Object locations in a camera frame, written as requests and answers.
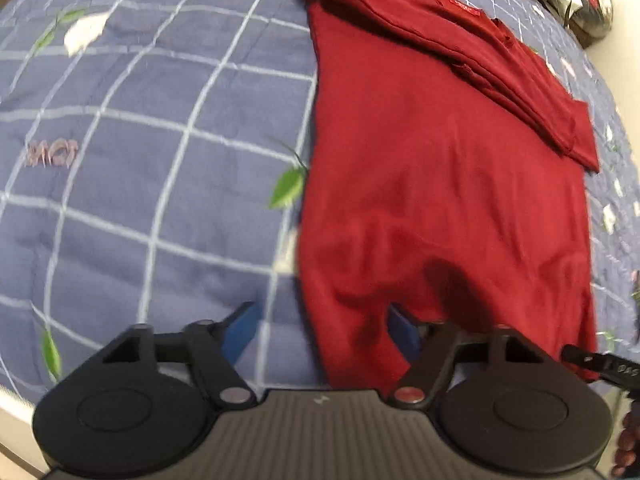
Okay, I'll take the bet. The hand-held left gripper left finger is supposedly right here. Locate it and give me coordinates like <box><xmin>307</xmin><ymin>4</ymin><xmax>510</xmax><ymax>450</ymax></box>
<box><xmin>101</xmin><ymin>302</ymin><xmax>264</xmax><ymax>409</ymax></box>

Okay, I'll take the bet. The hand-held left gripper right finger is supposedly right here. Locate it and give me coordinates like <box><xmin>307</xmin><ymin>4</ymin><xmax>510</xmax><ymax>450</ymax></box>
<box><xmin>387</xmin><ymin>302</ymin><xmax>547</xmax><ymax>409</ymax></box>

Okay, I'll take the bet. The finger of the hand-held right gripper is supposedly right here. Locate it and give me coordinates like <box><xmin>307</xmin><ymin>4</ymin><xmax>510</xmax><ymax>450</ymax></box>
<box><xmin>561</xmin><ymin>344</ymin><xmax>640</xmax><ymax>399</ymax></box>

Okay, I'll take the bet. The red shirt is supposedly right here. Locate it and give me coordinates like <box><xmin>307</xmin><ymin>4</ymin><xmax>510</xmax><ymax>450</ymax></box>
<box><xmin>296</xmin><ymin>0</ymin><xmax>601</xmax><ymax>397</ymax></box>

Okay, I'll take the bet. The person's right hand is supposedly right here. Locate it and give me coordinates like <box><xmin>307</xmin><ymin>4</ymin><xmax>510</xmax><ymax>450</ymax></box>
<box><xmin>611</xmin><ymin>401</ymin><xmax>640</xmax><ymax>479</ymax></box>

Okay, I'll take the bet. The blue checked floral blanket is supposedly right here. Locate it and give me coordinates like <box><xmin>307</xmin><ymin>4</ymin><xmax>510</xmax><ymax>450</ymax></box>
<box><xmin>0</xmin><ymin>0</ymin><xmax>640</xmax><ymax>401</ymax></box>

